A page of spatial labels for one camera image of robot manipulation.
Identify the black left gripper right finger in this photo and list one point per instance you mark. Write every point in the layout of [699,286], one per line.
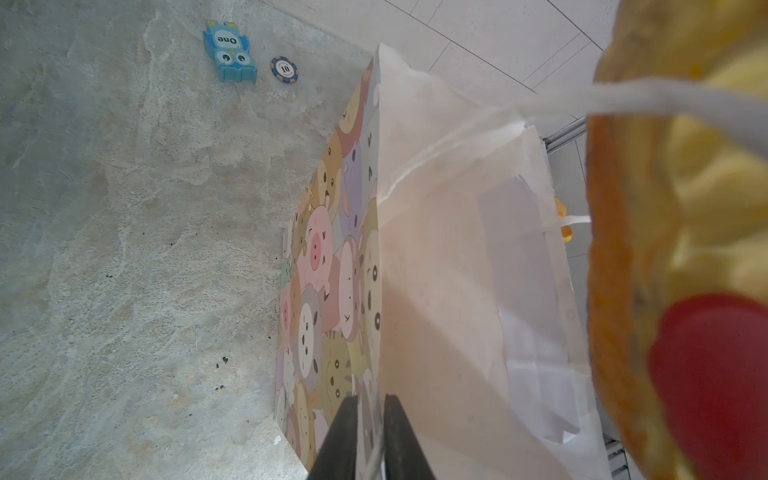
[403,456]

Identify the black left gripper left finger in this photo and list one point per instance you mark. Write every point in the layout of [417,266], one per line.
[336,459]

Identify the cartoon animal paper bag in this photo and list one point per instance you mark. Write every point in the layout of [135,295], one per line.
[442,277]

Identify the red kitchen tongs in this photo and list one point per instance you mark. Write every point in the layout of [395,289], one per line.
[708,365]

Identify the braided yellow fake bread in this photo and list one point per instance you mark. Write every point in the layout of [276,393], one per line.
[678,211]

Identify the blue poker chip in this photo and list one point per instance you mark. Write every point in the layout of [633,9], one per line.
[284,70]

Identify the blue owl toy block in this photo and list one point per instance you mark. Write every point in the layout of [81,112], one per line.
[229,51]

